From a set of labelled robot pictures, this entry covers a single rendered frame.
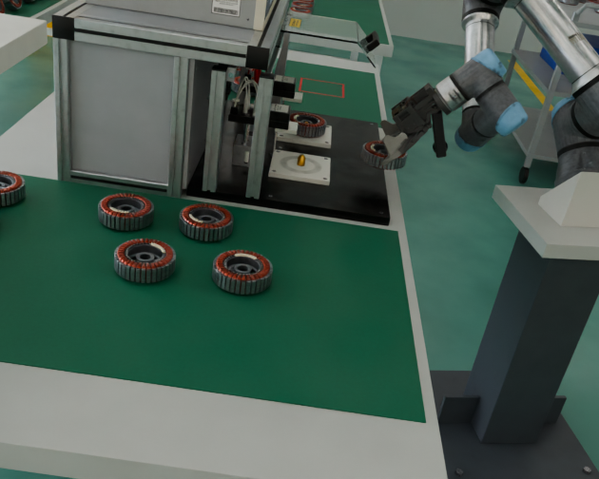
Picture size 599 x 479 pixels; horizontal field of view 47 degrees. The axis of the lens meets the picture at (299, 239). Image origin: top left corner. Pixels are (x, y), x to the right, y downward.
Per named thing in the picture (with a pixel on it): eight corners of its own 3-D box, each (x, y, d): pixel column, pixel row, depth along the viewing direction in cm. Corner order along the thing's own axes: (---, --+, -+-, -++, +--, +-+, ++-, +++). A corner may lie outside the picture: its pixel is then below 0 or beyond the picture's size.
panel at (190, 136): (227, 98, 215) (237, -2, 201) (186, 189, 158) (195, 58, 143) (224, 98, 215) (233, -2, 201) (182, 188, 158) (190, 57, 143)
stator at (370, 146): (403, 156, 179) (406, 143, 178) (406, 174, 170) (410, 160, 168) (359, 150, 179) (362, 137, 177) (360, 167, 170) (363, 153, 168)
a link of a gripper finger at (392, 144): (368, 150, 166) (393, 124, 168) (383, 168, 168) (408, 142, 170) (374, 150, 163) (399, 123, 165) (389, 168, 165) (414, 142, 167)
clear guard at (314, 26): (372, 46, 202) (376, 25, 199) (376, 68, 181) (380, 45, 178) (260, 28, 201) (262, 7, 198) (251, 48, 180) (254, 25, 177)
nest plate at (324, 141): (331, 129, 204) (331, 125, 204) (330, 148, 191) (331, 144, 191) (280, 122, 204) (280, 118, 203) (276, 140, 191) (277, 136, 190)
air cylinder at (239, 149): (255, 156, 180) (257, 136, 177) (251, 167, 173) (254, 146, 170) (235, 153, 179) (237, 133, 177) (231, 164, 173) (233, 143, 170)
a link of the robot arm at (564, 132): (587, 160, 187) (579, 114, 191) (620, 140, 174) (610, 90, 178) (547, 158, 184) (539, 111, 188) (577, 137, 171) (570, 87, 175)
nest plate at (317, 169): (329, 162, 183) (330, 157, 183) (328, 185, 170) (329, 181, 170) (273, 153, 183) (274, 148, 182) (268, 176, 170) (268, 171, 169)
